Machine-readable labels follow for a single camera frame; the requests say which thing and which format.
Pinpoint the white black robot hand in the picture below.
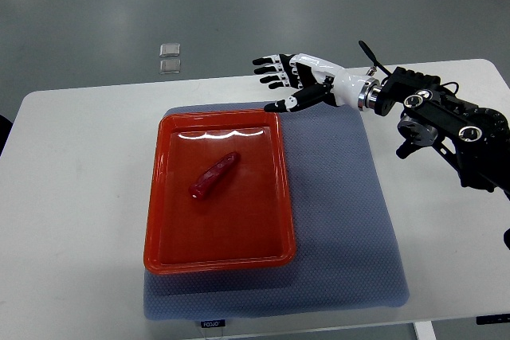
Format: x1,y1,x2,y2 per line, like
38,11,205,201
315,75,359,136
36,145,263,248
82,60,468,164
252,53,369,113

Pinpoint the red pepper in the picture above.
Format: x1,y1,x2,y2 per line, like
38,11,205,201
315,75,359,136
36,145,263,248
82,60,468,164
188,151,241,200

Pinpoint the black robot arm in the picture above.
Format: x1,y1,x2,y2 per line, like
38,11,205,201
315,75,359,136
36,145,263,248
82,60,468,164
253,41,509,193

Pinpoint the red plastic tray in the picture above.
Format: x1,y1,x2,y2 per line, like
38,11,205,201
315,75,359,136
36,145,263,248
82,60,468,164
143,108,296,276

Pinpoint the upper metal floor plate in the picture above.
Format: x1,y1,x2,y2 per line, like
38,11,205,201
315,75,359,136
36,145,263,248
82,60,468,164
159,42,180,57

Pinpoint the grey-blue padded mat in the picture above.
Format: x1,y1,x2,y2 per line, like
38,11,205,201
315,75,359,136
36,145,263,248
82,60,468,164
144,104,409,320

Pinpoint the black label tag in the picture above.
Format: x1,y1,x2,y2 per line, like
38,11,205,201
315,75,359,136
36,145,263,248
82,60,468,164
200,319,226,329

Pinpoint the person's black clothed body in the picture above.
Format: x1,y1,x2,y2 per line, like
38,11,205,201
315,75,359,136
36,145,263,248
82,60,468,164
0,115,13,154

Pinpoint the white table leg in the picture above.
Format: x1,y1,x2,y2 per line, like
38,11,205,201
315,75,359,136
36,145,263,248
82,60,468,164
413,321,437,340

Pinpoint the black table control panel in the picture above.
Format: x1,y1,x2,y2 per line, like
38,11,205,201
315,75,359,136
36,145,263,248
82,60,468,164
476,313,510,326

